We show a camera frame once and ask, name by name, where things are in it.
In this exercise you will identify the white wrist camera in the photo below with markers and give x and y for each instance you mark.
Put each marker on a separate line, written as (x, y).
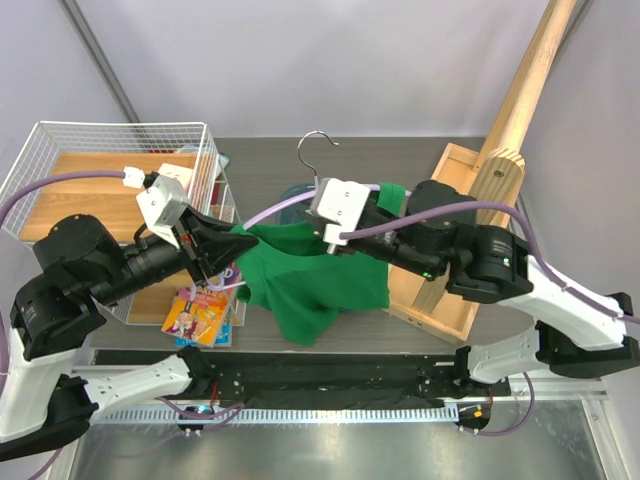
(160, 208)
(339, 205)

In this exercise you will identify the light blue plush toy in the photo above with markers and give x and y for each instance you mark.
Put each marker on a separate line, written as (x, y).
(221, 159)

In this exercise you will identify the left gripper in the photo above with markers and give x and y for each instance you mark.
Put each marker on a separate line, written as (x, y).
(220, 243)

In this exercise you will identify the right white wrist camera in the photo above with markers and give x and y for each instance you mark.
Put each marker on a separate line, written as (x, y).
(339, 205)

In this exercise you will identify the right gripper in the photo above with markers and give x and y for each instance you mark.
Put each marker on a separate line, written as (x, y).
(317, 224)

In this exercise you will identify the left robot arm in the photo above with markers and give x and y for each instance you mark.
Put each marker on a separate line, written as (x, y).
(43, 406)

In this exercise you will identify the pink white cube socket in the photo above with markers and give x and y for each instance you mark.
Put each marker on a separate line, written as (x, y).
(175, 177)

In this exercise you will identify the wooden clothes rack stand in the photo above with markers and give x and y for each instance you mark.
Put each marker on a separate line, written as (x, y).
(494, 174)

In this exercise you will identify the green tank top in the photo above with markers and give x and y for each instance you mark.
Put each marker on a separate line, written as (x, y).
(290, 274)

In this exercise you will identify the lilac plastic clothes hanger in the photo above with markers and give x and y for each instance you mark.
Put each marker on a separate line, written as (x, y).
(308, 194)

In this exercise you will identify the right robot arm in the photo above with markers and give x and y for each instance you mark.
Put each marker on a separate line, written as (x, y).
(577, 333)

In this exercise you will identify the white slotted cable duct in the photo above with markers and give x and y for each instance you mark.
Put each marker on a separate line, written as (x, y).
(156, 414)

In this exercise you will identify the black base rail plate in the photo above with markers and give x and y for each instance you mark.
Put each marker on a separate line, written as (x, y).
(314, 381)

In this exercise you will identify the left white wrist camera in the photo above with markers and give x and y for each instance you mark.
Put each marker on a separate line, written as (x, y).
(160, 208)

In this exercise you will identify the colourful children's book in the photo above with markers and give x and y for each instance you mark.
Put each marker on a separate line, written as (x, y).
(205, 316)

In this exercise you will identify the white wire shelf rack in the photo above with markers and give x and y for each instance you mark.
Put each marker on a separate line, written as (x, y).
(62, 147)

